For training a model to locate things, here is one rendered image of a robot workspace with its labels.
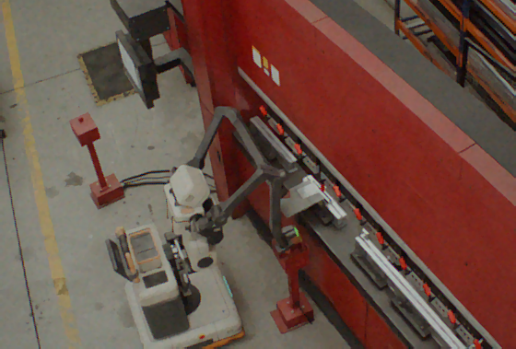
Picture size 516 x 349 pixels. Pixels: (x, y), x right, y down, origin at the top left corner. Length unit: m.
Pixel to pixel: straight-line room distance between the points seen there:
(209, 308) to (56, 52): 3.73
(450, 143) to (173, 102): 4.14
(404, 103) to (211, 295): 2.35
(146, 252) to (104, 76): 3.06
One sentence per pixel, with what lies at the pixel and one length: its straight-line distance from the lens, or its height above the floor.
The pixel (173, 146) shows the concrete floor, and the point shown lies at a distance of 6.46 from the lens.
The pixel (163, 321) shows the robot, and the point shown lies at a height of 0.49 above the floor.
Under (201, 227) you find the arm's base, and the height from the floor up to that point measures 1.21.
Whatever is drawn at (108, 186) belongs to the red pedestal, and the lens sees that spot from 6.12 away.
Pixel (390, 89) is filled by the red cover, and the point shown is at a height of 2.30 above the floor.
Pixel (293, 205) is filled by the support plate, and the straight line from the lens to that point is 4.56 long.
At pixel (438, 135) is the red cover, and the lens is 3.12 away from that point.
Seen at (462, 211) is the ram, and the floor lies 1.99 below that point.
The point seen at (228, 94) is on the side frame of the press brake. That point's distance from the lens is 5.00.
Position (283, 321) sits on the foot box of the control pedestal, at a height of 0.01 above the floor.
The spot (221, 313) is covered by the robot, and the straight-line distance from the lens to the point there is 5.01.
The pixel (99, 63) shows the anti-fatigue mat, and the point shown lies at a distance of 7.53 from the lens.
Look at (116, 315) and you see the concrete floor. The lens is 5.49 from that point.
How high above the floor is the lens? 4.46
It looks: 45 degrees down
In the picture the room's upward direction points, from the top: 7 degrees counter-clockwise
